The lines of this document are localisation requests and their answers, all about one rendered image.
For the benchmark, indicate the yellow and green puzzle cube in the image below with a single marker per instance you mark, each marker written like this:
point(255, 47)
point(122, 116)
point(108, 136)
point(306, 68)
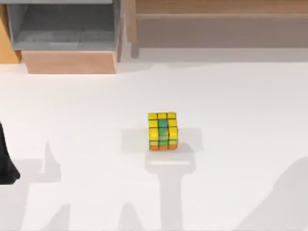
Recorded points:
point(162, 131)

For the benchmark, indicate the pale wooden drawer front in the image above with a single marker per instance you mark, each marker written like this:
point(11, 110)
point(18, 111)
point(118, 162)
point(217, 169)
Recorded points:
point(68, 61)

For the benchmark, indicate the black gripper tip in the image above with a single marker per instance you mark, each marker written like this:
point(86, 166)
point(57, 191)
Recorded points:
point(6, 166)

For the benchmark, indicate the wooden cupboard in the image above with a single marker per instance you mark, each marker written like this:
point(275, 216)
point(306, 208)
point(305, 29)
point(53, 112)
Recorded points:
point(6, 41)

